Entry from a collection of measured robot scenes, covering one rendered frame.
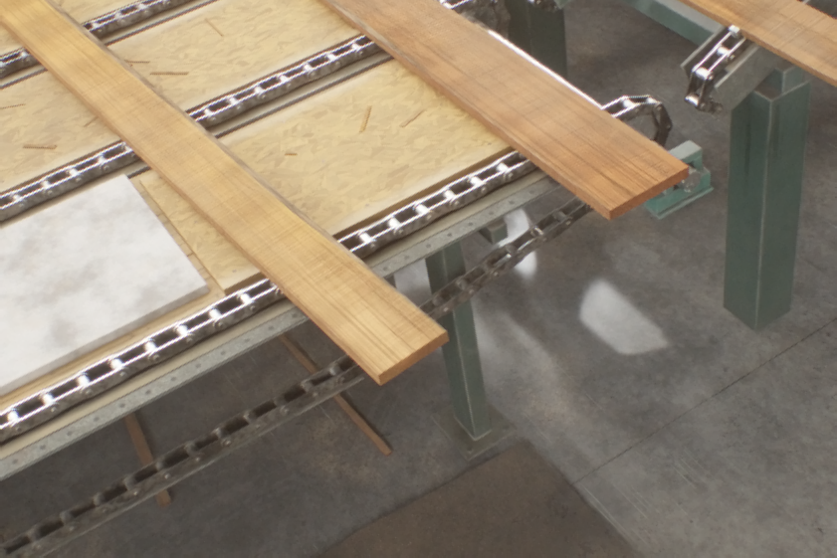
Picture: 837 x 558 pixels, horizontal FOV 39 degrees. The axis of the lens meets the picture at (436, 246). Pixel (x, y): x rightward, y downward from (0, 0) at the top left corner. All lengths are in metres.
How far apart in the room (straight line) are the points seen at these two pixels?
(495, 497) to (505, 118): 0.94
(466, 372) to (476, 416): 0.17
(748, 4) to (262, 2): 1.26
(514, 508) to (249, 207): 0.99
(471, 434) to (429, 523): 0.28
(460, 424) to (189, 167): 0.99
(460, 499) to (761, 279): 0.95
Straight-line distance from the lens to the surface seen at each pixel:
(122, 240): 2.53
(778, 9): 2.71
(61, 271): 2.52
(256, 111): 2.81
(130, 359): 2.27
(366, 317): 2.13
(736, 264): 3.16
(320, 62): 2.91
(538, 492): 2.91
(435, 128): 2.61
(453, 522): 2.88
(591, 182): 2.34
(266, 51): 3.00
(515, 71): 2.68
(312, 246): 2.30
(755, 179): 2.93
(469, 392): 2.89
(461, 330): 2.74
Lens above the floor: 2.35
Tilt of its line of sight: 41 degrees down
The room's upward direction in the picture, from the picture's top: 10 degrees counter-clockwise
